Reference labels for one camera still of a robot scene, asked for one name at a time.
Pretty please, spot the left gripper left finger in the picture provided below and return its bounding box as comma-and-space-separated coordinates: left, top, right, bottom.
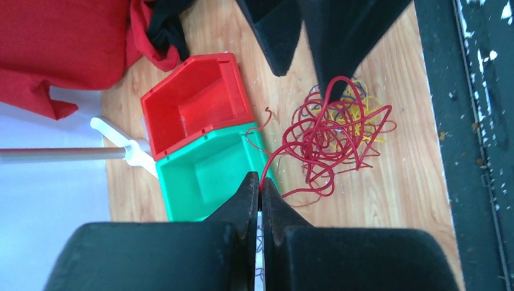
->
44, 172, 259, 290

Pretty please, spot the red shirt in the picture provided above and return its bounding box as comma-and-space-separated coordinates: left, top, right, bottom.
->
1, 1, 181, 120

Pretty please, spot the yellow thin cable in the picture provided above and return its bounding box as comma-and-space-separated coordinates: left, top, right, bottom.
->
321, 80, 389, 146

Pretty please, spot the black shirt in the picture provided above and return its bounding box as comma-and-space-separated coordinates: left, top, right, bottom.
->
145, 0, 195, 61

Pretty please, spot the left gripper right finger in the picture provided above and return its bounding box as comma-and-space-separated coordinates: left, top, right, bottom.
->
261, 179, 458, 290

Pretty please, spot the metal clothes rack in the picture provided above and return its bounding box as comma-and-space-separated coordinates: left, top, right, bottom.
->
0, 116, 159, 179

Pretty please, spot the red thin cable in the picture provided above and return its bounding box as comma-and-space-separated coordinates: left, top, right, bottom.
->
245, 76, 398, 206

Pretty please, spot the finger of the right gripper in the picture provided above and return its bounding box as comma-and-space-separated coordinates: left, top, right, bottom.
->
299, 0, 410, 102
237, 0, 302, 77

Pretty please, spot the green plastic bin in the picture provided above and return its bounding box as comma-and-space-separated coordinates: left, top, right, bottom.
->
156, 122, 268, 222

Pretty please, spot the red plastic bin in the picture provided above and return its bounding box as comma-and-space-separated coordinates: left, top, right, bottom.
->
141, 52, 255, 161

